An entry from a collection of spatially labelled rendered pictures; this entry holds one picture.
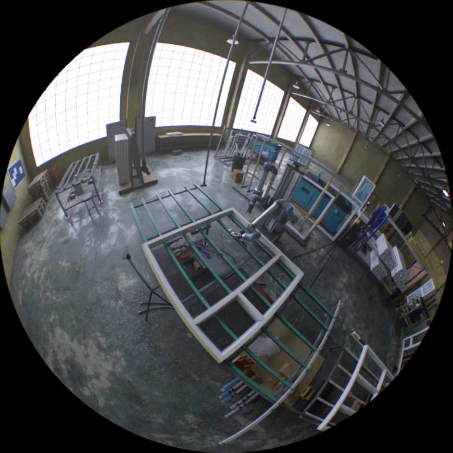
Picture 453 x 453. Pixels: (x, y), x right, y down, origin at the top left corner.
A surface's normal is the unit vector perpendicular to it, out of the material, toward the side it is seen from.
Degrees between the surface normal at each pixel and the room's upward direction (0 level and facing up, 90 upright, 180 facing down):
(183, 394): 0
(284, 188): 90
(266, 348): 0
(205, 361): 0
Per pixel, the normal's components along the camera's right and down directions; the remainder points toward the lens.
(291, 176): -0.72, 0.38
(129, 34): 0.63, 0.63
